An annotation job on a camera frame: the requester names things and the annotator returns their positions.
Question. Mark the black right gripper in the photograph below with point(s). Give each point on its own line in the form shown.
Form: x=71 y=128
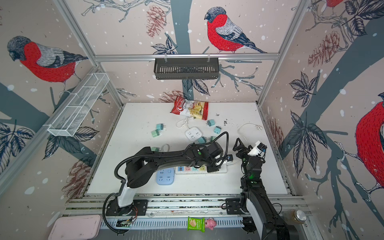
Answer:
x=242 y=148

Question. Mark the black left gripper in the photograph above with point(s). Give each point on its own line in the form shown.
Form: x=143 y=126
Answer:
x=213 y=169

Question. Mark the long white pastel power strip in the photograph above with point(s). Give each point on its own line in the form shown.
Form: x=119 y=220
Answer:
x=198 y=171

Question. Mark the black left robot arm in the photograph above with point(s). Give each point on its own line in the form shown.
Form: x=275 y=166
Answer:
x=134 y=172

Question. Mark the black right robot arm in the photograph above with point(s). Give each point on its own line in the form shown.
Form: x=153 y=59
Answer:
x=267 y=221

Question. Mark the teal charger plug near bag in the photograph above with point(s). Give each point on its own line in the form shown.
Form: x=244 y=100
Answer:
x=211 y=123

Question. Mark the red white chips bag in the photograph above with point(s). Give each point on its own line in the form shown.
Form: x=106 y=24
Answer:
x=188 y=108

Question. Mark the blue square power strip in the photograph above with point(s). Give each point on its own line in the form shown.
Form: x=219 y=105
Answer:
x=165 y=177

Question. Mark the pink pig toy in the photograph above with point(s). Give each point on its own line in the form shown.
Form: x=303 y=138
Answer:
x=210 y=223

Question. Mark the green snack packet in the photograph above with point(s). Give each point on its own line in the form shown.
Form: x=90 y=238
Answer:
x=195 y=224

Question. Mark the glass jar with lid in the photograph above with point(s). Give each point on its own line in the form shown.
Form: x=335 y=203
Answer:
x=294 y=217

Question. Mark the pink tray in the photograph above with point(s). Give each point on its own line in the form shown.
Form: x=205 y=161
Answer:
x=76 y=228

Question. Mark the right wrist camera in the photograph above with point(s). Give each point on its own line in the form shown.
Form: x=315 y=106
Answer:
x=257 y=149

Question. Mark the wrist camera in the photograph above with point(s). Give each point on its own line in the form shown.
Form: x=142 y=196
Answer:
x=229 y=159
x=257 y=149

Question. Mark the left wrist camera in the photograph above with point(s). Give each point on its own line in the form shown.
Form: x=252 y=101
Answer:
x=229 y=159

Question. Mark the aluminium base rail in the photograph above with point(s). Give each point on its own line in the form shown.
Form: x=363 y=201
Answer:
x=172 y=212

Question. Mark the black hanging wire basket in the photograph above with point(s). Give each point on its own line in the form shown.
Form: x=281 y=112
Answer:
x=186 y=68

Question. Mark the aluminium frame top bar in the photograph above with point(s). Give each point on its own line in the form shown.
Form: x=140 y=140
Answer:
x=148 y=58

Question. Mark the aluminium frame post back right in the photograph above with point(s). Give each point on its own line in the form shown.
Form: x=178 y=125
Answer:
x=300 y=11

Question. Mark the aluminium frame post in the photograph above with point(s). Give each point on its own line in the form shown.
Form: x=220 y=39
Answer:
x=71 y=21
x=300 y=11

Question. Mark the aluminium frame post back left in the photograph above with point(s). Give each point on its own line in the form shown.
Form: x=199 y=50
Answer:
x=71 y=21

